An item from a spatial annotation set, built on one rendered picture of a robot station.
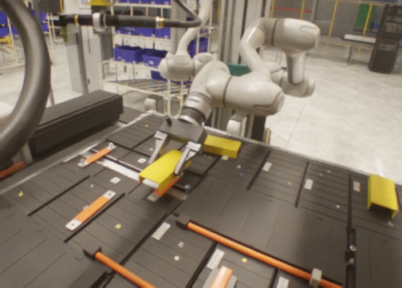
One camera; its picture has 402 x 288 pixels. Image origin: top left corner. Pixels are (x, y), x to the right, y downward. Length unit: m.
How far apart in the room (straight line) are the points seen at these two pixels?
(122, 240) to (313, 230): 0.46
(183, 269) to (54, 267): 0.26
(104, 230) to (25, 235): 0.18
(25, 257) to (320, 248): 0.64
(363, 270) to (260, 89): 0.50
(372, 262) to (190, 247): 0.41
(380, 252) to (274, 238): 0.25
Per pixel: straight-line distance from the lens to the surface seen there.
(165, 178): 0.68
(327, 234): 0.72
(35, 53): 0.37
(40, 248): 0.67
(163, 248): 0.62
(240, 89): 0.76
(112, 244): 0.64
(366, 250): 0.73
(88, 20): 1.17
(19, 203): 0.82
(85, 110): 1.06
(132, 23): 1.12
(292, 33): 1.22
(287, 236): 0.67
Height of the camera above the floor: 1.49
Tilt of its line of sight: 26 degrees down
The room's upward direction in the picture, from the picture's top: 4 degrees clockwise
